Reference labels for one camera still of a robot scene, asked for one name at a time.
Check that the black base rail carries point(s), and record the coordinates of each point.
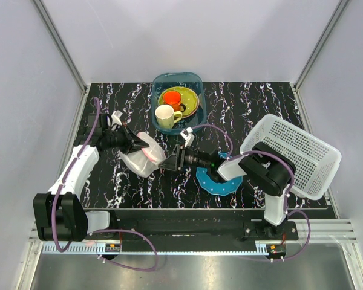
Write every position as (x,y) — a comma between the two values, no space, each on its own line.
(239,223)

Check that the teal transparent plastic bin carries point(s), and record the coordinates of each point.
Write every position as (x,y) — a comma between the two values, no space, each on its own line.
(185,79)

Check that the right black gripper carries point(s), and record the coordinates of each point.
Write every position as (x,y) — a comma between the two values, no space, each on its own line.
(171,162)

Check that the orange cup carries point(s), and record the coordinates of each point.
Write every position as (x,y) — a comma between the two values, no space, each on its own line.
(174,99)

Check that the blue dotted plate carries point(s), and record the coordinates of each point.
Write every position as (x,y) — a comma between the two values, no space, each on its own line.
(218,174)

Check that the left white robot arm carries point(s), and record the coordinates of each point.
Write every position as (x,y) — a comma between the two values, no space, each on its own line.
(58,213)

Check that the cream yellow mug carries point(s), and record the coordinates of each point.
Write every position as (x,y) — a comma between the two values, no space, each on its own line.
(167,117)

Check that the yellow-green dotted plate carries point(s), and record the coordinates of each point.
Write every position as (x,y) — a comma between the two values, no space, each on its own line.
(188,97)

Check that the white mesh laundry bag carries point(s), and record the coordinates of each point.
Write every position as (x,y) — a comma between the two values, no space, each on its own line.
(146,160)

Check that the white perforated plastic basket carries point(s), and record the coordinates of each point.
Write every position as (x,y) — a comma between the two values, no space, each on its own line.
(316,162)

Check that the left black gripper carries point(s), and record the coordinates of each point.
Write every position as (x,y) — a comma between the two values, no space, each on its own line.
(132,143)

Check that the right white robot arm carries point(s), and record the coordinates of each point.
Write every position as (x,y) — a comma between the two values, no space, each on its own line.
(269,170)

